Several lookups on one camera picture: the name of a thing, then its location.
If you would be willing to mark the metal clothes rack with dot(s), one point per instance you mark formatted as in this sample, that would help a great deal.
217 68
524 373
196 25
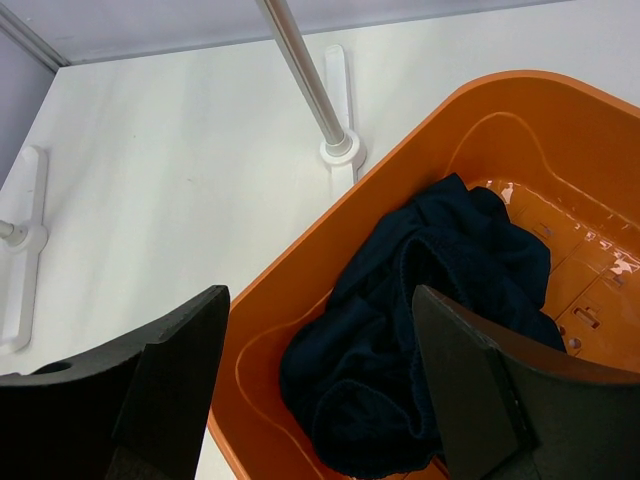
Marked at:
342 151

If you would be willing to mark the orange plastic basket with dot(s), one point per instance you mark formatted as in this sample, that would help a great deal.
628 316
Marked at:
469 310

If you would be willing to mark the navy blue shorts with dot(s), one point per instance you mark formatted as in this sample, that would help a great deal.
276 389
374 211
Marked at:
353 378

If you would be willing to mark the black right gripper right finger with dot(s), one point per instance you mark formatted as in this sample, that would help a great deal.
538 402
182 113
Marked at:
508 407

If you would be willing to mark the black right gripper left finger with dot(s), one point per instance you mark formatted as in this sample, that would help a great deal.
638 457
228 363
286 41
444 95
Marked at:
135 407

